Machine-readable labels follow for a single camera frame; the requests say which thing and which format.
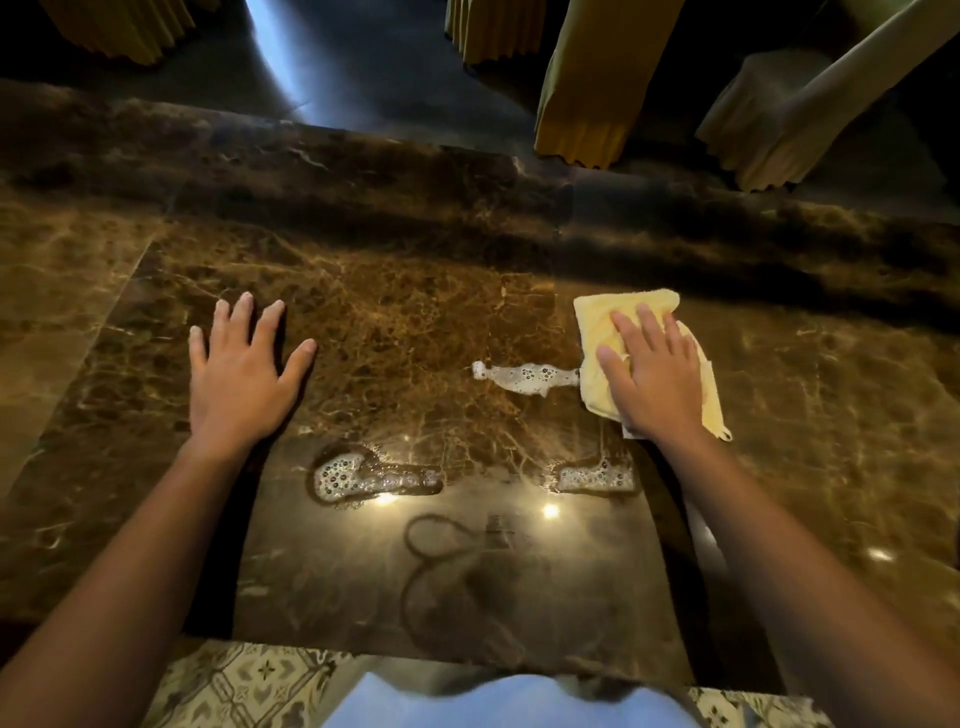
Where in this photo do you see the person's left hand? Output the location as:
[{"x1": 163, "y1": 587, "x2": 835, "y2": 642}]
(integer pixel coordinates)
[{"x1": 187, "y1": 291, "x2": 318, "y2": 456}]

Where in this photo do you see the person's right hand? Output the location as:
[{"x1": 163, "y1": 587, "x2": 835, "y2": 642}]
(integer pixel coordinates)
[{"x1": 595, "y1": 302, "x2": 711, "y2": 450}]

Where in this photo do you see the yellow cleaning cloth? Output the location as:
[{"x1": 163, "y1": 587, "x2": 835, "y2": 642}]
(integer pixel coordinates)
[{"x1": 573, "y1": 288, "x2": 735, "y2": 444}]

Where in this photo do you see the person's left forearm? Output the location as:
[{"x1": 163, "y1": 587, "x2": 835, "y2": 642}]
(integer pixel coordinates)
[{"x1": 0, "y1": 433, "x2": 258, "y2": 728}]

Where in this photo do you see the person's right forearm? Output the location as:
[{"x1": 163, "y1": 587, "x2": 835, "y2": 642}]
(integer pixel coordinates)
[{"x1": 651, "y1": 431, "x2": 960, "y2": 728}]

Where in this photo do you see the white soap foam patch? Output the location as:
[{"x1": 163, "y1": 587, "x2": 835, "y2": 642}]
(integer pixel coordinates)
[
  {"x1": 553, "y1": 456, "x2": 640, "y2": 497},
  {"x1": 310, "y1": 442, "x2": 444, "y2": 508},
  {"x1": 471, "y1": 360, "x2": 583, "y2": 398}
]

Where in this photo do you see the gold pleated chair cover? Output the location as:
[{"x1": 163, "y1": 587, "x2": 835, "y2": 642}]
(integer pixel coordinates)
[
  {"x1": 36, "y1": 0, "x2": 220, "y2": 68},
  {"x1": 444, "y1": 0, "x2": 549, "y2": 68},
  {"x1": 533, "y1": 0, "x2": 687, "y2": 171}
]

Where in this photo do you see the beige pleated chair cover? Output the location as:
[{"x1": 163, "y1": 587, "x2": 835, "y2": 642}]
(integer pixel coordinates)
[{"x1": 694, "y1": 0, "x2": 960, "y2": 194}]

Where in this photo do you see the light blue shirt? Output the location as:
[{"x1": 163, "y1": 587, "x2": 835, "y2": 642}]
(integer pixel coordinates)
[{"x1": 321, "y1": 672, "x2": 705, "y2": 728}]

